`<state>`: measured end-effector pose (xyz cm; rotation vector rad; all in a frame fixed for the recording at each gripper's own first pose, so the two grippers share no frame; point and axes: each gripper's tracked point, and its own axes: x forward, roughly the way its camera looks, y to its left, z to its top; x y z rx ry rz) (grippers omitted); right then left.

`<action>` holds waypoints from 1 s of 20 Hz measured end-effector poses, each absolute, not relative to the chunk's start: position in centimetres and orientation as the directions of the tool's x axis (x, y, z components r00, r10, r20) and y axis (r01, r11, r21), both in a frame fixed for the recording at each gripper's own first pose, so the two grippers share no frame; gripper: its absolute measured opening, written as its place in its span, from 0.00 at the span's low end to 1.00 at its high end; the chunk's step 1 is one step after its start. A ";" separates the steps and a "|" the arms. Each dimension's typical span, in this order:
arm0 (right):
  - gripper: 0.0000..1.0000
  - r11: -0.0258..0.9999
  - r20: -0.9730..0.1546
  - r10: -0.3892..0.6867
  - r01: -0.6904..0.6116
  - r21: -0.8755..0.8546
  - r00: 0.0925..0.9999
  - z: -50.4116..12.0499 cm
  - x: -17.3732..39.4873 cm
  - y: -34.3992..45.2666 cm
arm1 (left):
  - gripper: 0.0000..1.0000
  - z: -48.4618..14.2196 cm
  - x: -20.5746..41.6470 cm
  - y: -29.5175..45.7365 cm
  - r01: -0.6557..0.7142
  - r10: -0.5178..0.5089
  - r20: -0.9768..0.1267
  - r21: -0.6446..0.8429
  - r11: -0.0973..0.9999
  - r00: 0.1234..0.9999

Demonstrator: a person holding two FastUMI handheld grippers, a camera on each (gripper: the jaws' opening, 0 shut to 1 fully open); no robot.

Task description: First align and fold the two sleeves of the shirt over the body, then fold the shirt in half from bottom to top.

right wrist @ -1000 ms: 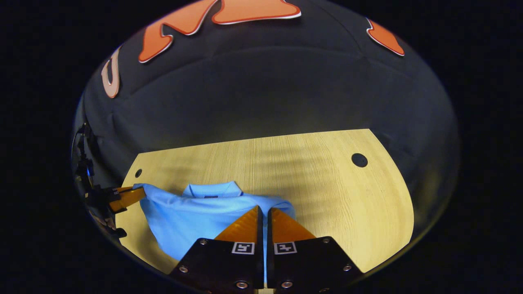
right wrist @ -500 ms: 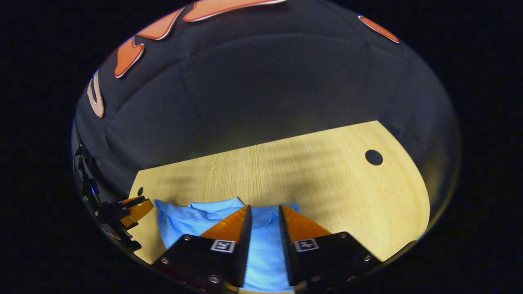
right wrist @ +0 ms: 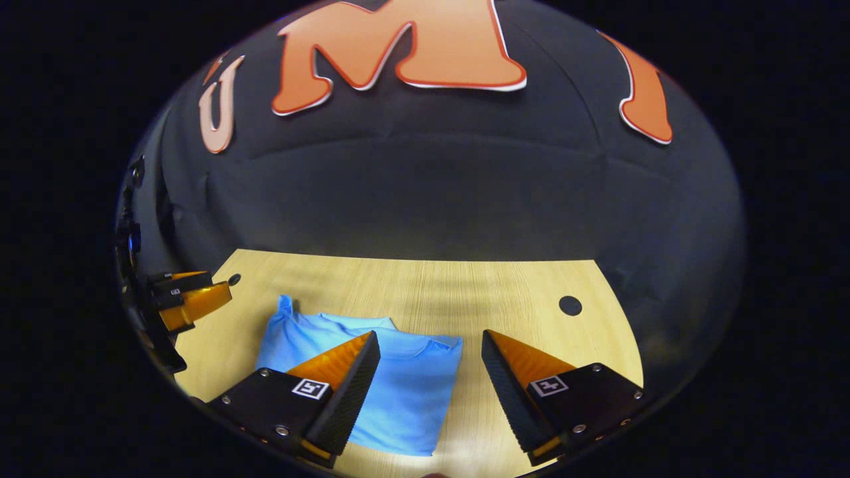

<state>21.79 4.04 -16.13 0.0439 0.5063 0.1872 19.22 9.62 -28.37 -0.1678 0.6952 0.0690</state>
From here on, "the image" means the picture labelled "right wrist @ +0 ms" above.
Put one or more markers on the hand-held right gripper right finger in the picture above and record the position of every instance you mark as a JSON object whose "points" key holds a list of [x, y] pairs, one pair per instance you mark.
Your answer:
{"points": [[508, 398]]}

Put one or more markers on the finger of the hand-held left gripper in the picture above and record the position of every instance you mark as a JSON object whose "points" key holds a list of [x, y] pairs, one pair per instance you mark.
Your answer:
{"points": [[196, 304], [176, 282]]}

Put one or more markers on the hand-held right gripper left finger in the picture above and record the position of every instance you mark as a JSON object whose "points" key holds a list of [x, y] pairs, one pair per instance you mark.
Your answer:
{"points": [[358, 392]]}

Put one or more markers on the light blue T-shirt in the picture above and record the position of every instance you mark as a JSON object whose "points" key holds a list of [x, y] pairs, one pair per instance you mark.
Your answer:
{"points": [[412, 385]]}

